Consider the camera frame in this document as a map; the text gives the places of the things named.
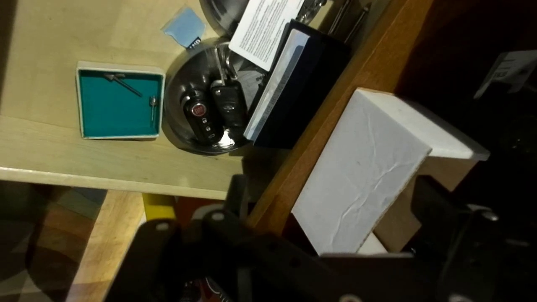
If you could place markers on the small white drawer box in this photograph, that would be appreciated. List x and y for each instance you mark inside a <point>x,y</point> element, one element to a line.
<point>358,174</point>

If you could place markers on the black book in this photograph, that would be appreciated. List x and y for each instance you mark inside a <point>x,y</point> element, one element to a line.
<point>305,85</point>

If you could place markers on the white printed paper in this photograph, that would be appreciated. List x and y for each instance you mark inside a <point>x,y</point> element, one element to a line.
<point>263,31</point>

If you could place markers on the brown wooden cabinet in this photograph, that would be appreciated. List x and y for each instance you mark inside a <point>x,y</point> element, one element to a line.
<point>336,102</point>

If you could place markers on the black car key red button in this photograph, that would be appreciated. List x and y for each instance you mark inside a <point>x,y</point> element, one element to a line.
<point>197,110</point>

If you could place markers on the silver round bowl with keys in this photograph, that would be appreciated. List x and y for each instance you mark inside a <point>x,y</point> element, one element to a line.
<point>179,129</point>

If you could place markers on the black car key fob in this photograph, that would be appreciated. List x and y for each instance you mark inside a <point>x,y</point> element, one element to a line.
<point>229,107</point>

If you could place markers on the teal square box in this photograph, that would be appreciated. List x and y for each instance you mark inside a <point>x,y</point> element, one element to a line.
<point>120,103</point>

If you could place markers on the yellow stand pole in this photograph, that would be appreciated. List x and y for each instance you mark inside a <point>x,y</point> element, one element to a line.
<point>160,207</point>

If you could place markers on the light wood cabinet drawer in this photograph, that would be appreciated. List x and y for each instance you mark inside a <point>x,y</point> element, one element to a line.
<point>56,152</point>

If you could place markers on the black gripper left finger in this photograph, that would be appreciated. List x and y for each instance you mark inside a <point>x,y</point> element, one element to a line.
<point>212,263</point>

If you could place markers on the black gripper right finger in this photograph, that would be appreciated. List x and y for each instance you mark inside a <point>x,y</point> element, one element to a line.
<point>454,253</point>

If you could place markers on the blue sticky note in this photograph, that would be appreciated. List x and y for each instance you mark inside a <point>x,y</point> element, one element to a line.
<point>184,26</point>

